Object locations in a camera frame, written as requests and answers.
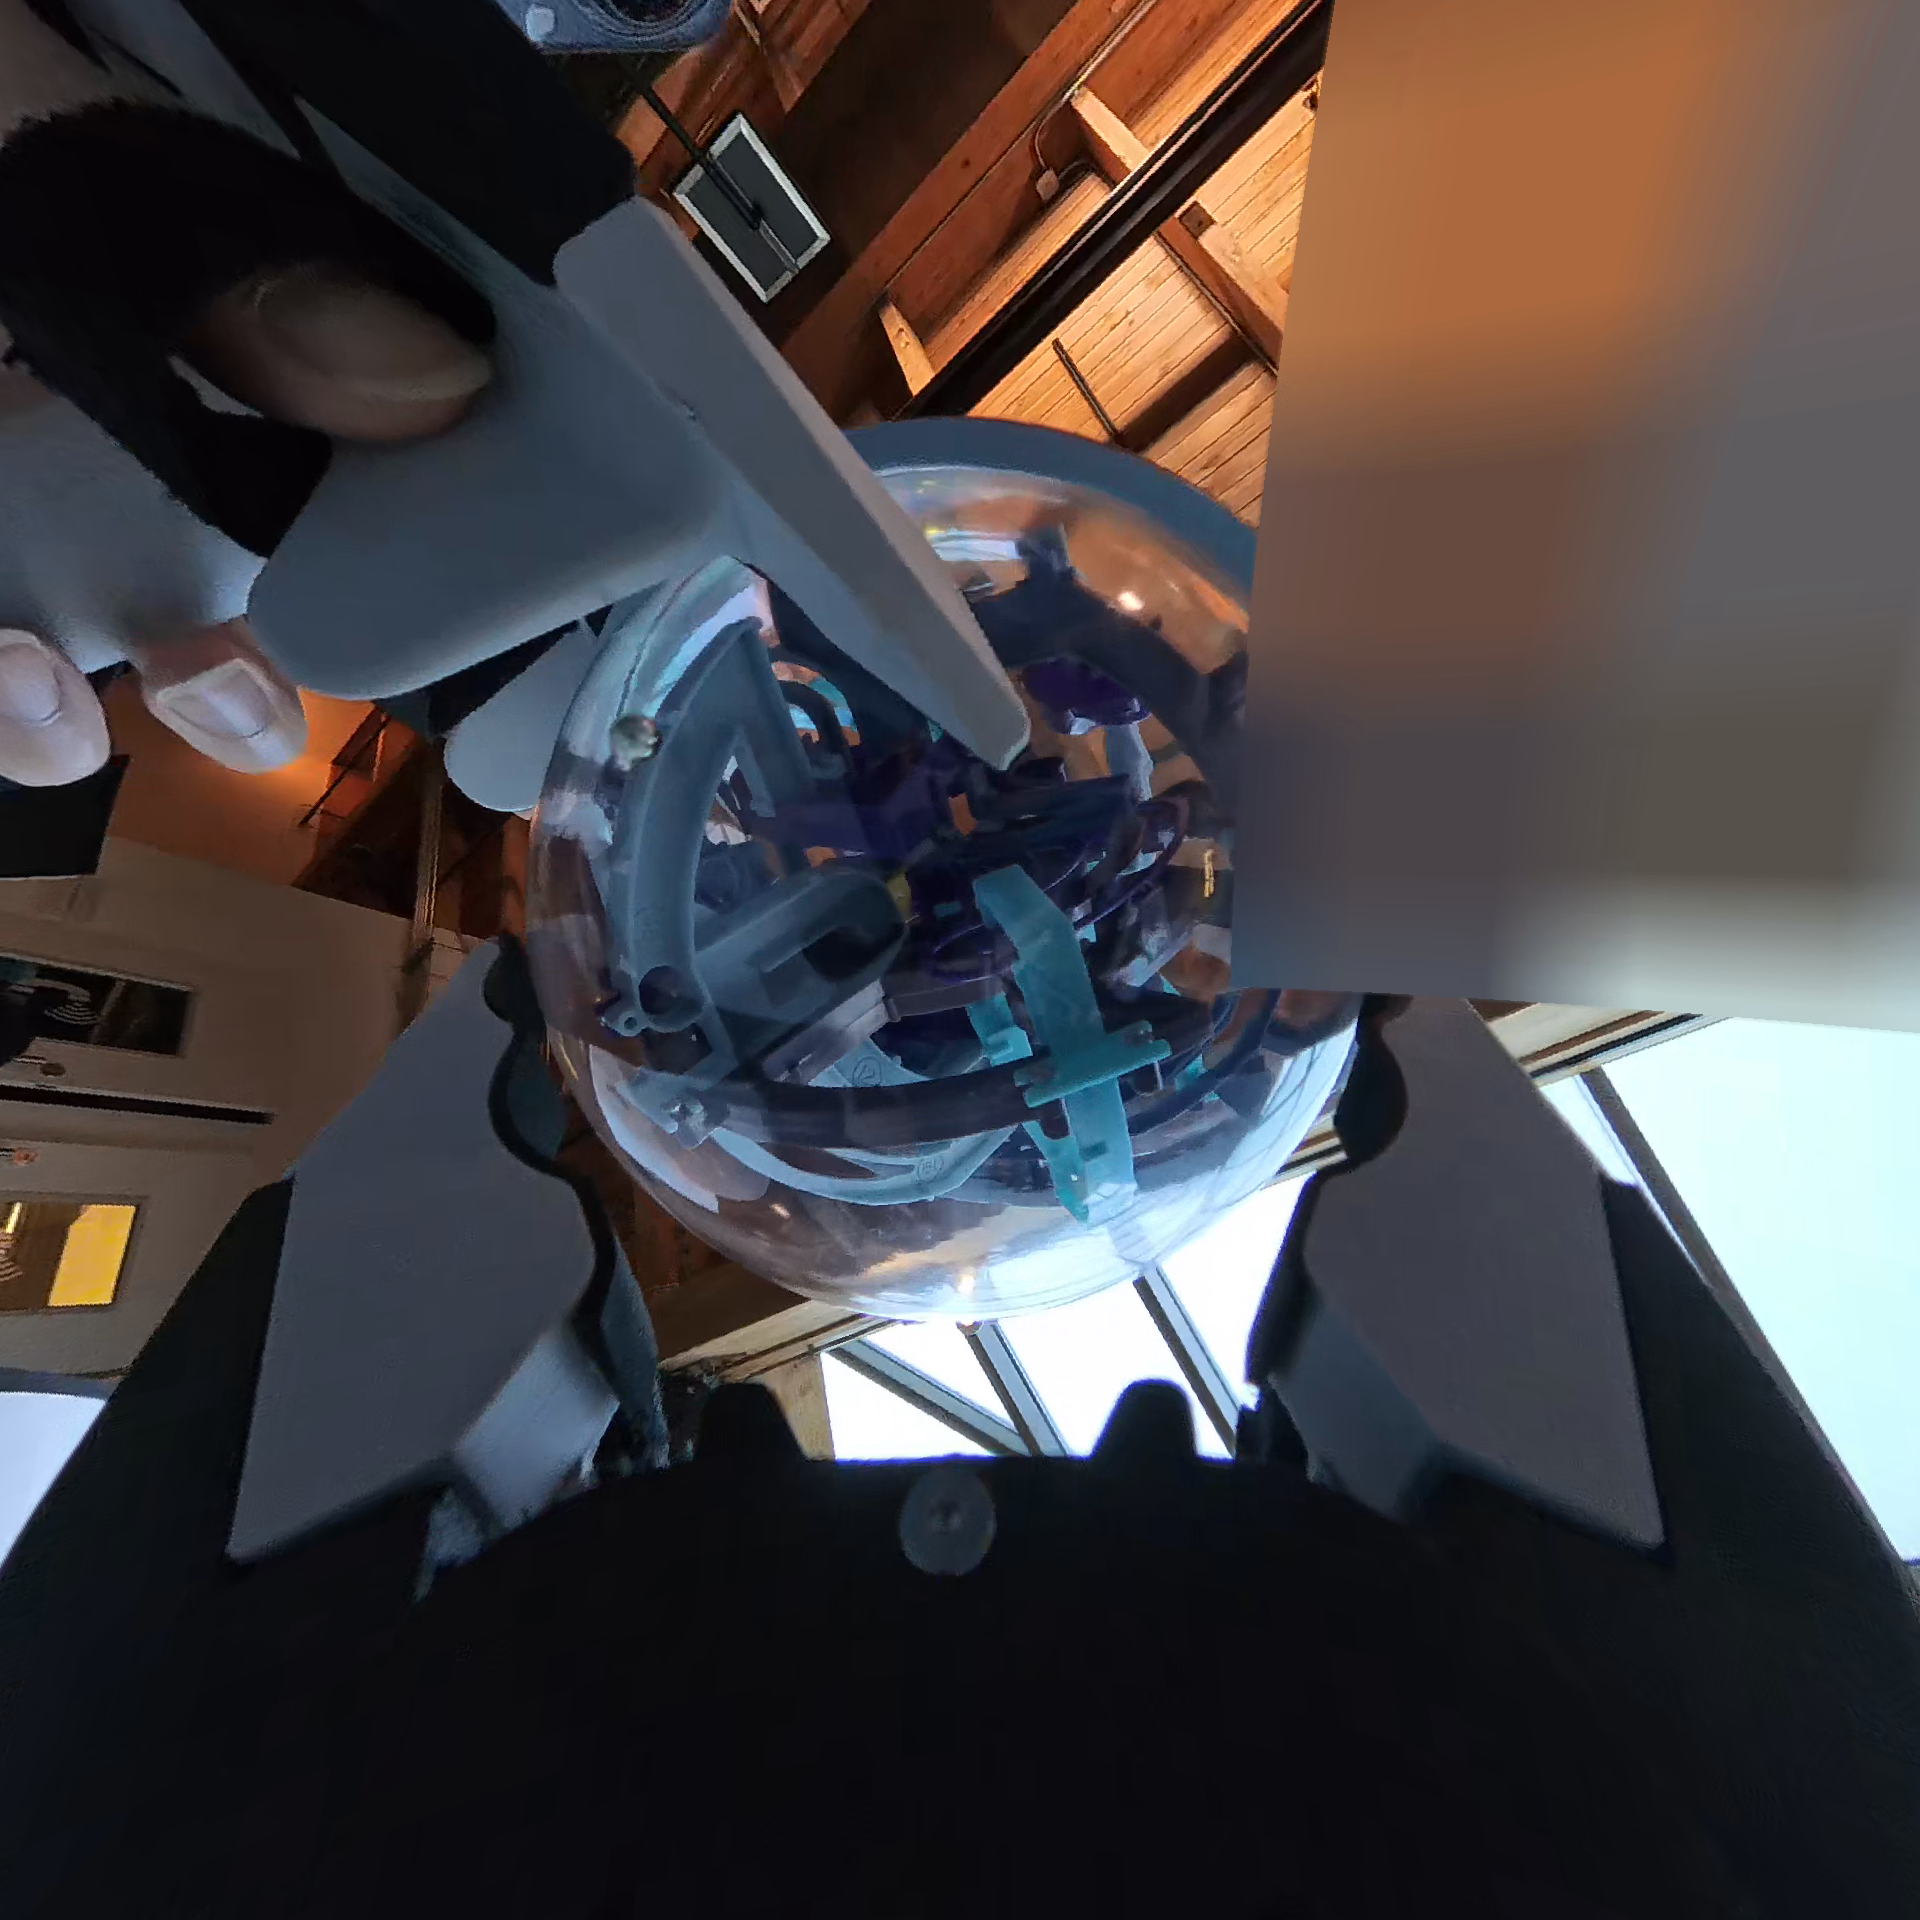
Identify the small steel ball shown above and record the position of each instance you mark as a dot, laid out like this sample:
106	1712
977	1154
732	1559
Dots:
633	738

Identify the skylight window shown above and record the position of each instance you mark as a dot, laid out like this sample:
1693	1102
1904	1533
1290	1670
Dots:
1769	1200

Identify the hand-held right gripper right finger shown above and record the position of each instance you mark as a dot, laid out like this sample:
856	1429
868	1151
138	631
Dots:
1483	1291

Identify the person's left hand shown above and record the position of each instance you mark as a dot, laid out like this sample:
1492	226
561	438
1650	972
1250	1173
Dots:
346	360

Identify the clear plastic maze ball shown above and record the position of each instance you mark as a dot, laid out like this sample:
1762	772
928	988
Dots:
839	962

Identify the dark wall window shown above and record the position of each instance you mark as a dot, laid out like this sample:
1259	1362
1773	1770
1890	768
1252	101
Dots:
106	1008

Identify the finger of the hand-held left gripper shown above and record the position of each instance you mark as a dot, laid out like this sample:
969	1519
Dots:
839	540
509	744

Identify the rectangular ceiling light panel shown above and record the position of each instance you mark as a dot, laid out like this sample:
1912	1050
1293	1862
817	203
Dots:
749	203

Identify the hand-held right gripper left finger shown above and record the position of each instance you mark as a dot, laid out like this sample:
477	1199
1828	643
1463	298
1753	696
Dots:
405	1244

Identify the yellow lit wall window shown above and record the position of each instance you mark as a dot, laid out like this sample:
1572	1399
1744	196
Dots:
83	1253

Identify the black ceiling track rail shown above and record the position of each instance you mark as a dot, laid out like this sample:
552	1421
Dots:
1109	247

